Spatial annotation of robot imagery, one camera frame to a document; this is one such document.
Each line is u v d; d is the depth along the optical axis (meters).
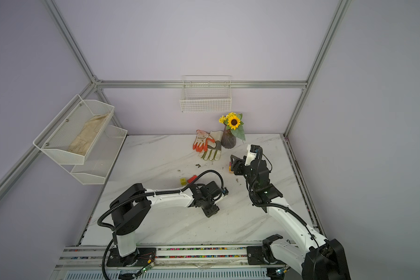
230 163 0.74
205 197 0.66
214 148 1.12
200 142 1.15
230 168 0.74
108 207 0.51
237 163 0.70
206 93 0.96
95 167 0.90
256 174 0.56
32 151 0.61
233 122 0.95
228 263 0.73
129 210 0.48
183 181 0.96
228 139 1.11
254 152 0.66
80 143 0.76
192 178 0.99
